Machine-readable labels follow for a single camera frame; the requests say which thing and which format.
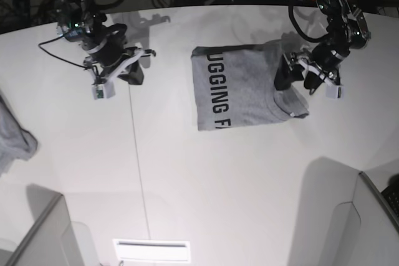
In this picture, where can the left white bin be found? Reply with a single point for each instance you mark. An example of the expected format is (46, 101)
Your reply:
(53, 239)

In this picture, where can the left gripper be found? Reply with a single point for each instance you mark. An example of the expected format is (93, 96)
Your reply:
(315, 67)

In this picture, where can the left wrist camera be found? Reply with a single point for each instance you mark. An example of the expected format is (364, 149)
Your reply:
(334, 91)

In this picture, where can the white bin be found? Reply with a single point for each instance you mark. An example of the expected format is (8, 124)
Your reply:
(53, 239)
(344, 220)

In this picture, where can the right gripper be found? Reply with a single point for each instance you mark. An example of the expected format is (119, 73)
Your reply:
(109, 59)

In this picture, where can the grey T-shirt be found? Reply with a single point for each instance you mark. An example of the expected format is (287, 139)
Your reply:
(234, 87)

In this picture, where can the grey cloth pile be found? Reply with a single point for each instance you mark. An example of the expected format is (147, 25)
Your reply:
(16, 142)

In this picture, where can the right white bin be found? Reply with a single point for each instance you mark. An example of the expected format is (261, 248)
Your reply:
(344, 220)

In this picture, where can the black keyboard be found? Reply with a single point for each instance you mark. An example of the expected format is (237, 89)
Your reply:
(390, 194)

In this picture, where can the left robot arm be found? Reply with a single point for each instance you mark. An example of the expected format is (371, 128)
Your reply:
(346, 30)

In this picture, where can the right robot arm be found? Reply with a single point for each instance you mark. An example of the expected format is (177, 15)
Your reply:
(78, 20)

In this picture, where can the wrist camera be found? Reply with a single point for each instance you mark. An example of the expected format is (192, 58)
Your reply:
(103, 90)
(334, 91)

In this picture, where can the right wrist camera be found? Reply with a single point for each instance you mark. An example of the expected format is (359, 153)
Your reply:
(103, 90)

